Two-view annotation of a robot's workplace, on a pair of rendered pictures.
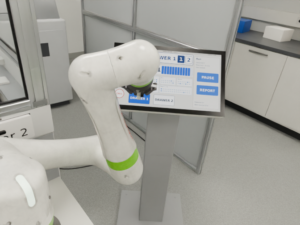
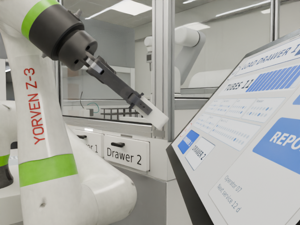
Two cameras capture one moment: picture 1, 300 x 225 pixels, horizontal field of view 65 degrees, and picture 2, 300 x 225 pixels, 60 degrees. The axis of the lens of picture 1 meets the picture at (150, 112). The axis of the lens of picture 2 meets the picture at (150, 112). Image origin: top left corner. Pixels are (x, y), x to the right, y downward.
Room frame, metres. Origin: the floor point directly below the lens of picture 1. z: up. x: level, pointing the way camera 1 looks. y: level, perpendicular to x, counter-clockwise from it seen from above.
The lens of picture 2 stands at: (0.88, -0.46, 1.08)
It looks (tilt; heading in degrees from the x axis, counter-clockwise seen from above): 3 degrees down; 91
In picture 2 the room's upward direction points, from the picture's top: straight up
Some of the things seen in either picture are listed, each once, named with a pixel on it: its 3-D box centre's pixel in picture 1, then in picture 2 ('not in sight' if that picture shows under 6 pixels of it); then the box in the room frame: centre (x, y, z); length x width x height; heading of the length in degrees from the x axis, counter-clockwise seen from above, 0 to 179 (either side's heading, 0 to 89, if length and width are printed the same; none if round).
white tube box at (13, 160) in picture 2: not in sight; (20, 160); (0.18, 0.84, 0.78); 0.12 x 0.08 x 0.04; 33
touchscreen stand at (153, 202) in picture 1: (156, 168); not in sight; (1.03, -0.07, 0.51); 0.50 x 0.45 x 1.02; 2
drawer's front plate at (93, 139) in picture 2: not in sight; (87, 142); (0.53, 0.84, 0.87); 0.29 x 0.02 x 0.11; 134
